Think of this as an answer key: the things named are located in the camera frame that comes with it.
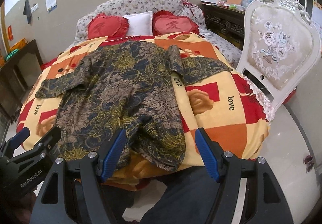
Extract dark floral patterned shirt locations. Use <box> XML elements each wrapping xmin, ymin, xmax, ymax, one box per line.
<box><xmin>35</xmin><ymin>41</ymin><xmax>231</xmax><ymax>171</ymax></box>

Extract person's left hand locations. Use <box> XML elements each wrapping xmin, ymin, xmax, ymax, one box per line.
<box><xmin>1</xmin><ymin>191</ymin><xmax>37</xmax><ymax>224</ymax></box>

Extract dark wooden side table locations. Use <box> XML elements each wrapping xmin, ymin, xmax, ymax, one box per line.
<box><xmin>1</xmin><ymin>39</ymin><xmax>43</xmax><ymax>122</ymax></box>

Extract person's dark trousers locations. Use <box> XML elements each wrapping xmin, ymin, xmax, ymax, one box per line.
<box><xmin>140</xmin><ymin>166</ymin><xmax>219</xmax><ymax>224</ymax></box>

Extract orange red love blanket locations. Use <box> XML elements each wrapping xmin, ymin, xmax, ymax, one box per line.
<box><xmin>17</xmin><ymin>32</ymin><xmax>275</xmax><ymax>191</ymax></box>

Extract orange bag on table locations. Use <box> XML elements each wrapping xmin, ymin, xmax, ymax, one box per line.
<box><xmin>10</xmin><ymin>38</ymin><xmax>28</xmax><ymax>52</ymax></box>

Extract grey hanging cloth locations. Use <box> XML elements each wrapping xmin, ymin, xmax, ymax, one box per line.
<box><xmin>23</xmin><ymin>0</ymin><xmax>32</xmax><ymax>24</ymax></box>

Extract left red heart pillow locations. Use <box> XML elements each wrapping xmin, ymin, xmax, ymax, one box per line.
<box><xmin>88</xmin><ymin>13</ymin><xmax>129</xmax><ymax>39</ymax></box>

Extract red heart pillow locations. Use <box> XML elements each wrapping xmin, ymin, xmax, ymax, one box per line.
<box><xmin>88</xmin><ymin>13</ymin><xmax>129</xmax><ymax>39</ymax></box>
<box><xmin>152</xmin><ymin>10</ymin><xmax>199</xmax><ymax>36</ymax></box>

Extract white ornate floral chair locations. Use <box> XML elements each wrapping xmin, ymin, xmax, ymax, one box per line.
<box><xmin>236</xmin><ymin>0</ymin><xmax>321</xmax><ymax>110</ymax></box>

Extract floral padded headboard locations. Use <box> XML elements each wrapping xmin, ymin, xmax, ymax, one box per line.
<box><xmin>73</xmin><ymin>0</ymin><xmax>206</xmax><ymax>45</ymax></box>

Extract white square pillow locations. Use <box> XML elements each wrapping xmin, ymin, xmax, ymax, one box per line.
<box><xmin>123</xmin><ymin>11</ymin><xmax>153</xmax><ymax>36</ymax></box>

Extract dark carved wooden cabinet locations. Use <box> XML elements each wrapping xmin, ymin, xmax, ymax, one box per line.
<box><xmin>199</xmin><ymin>3</ymin><xmax>245</xmax><ymax>50</ymax></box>

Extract right red heart pillow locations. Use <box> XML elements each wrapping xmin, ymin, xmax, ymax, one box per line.
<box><xmin>152</xmin><ymin>10</ymin><xmax>199</xmax><ymax>36</ymax></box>

